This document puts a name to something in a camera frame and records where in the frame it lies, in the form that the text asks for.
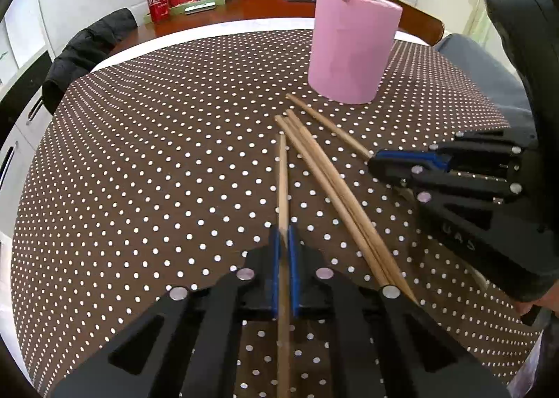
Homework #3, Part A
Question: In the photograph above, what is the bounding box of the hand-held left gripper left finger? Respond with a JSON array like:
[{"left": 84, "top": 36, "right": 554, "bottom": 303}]
[{"left": 48, "top": 225, "right": 282, "bottom": 398}]

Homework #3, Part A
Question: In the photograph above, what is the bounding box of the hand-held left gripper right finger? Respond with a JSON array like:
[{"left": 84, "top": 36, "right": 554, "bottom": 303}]
[{"left": 287, "top": 225, "right": 511, "bottom": 398}]

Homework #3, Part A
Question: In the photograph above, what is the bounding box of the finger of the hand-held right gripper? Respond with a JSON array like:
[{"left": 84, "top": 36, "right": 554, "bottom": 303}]
[
  {"left": 375, "top": 129, "right": 537, "bottom": 172},
  {"left": 368, "top": 158, "right": 525, "bottom": 233}
]

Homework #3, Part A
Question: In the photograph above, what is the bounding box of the wooden chopstick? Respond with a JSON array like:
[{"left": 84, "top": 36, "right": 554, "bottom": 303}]
[
  {"left": 281, "top": 117, "right": 408, "bottom": 296},
  {"left": 285, "top": 109, "right": 419, "bottom": 305},
  {"left": 274, "top": 115, "right": 392, "bottom": 290},
  {"left": 275, "top": 131, "right": 291, "bottom": 398},
  {"left": 285, "top": 93, "right": 488, "bottom": 292}
]

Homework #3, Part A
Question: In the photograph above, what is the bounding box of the pink cup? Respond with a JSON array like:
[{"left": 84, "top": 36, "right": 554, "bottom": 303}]
[{"left": 307, "top": 0, "right": 404, "bottom": 106}]

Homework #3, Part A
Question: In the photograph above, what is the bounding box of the person's right hand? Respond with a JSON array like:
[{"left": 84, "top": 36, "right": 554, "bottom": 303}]
[{"left": 515, "top": 290, "right": 555, "bottom": 317}]

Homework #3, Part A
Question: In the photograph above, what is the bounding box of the wooden chair back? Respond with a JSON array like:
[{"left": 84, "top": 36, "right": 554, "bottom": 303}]
[{"left": 375, "top": 0, "right": 445, "bottom": 48}]

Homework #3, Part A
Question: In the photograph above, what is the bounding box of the brown polka dot tablecloth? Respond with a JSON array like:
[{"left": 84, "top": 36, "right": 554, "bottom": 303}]
[{"left": 11, "top": 29, "right": 542, "bottom": 398}]

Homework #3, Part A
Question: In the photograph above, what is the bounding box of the white table cloth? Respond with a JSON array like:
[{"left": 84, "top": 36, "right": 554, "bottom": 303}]
[{"left": 89, "top": 16, "right": 432, "bottom": 72}]

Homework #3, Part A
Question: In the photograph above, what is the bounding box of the black jacket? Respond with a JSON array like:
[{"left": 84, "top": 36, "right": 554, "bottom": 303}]
[{"left": 42, "top": 7, "right": 139, "bottom": 116}]

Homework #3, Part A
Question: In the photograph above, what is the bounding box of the white and black cabinet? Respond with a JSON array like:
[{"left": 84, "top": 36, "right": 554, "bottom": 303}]
[{"left": 0, "top": 9, "right": 56, "bottom": 189}]

